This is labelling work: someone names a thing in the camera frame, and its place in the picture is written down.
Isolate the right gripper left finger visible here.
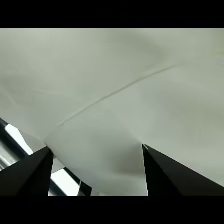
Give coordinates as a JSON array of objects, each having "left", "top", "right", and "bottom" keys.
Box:
[{"left": 0, "top": 145, "right": 55, "bottom": 197}]

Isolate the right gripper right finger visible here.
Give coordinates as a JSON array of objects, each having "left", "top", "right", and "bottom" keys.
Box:
[{"left": 141, "top": 143, "right": 224, "bottom": 197}]

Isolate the white garment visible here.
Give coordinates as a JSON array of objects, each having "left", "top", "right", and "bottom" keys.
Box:
[{"left": 0, "top": 28, "right": 224, "bottom": 197}]

